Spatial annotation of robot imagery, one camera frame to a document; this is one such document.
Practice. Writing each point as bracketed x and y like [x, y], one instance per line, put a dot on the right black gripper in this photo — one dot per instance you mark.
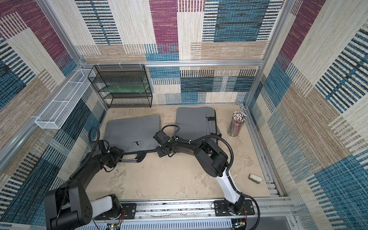
[162, 149]

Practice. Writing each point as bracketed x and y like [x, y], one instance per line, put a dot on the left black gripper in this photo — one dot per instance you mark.
[118, 152]

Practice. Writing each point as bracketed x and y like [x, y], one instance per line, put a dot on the grey laptop bag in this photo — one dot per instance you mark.
[195, 122]
[134, 136]

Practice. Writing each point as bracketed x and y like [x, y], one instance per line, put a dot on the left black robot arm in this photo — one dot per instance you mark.
[69, 207]

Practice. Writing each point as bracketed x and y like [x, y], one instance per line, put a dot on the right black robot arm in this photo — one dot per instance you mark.
[215, 156]

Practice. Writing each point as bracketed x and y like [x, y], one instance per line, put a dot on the green tray on shelf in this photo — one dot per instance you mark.
[126, 88]

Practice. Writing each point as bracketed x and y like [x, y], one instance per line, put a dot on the cup of pencils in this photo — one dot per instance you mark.
[237, 121]

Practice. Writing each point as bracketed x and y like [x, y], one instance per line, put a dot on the white eraser block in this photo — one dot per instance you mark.
[255, 178]

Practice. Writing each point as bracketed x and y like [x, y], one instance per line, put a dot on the black wire mesh shelf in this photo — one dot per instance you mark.
[106, 75]

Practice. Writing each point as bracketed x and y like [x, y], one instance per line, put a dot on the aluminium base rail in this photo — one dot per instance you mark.
[267, 213]

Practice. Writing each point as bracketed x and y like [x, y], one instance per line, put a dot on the white wire mesh basket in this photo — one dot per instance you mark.
[59, 109]

